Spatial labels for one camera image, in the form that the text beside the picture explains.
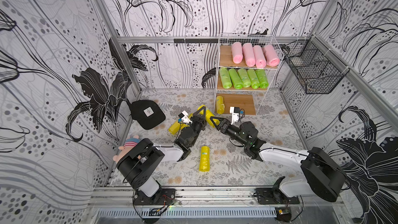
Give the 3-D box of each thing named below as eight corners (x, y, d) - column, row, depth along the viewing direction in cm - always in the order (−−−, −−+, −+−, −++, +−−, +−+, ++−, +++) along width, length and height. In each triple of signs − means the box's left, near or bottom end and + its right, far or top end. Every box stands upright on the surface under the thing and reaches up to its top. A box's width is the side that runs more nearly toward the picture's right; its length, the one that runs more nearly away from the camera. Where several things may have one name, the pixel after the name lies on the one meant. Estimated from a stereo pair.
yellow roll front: (199, 171, 82) (199, 169, 79) (199, 148, 91) (199, 145, 87) (209, 171, 82) (210, 169, 79) (209, 148, 91) (209, 145, 87)
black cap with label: (128, 113, 107) (124, 107, 102) (148, 100, 115) (145, 93, 110) (148, 133, 97) (144, 127, 92) (168, 117, 105) (166, 111, 100)
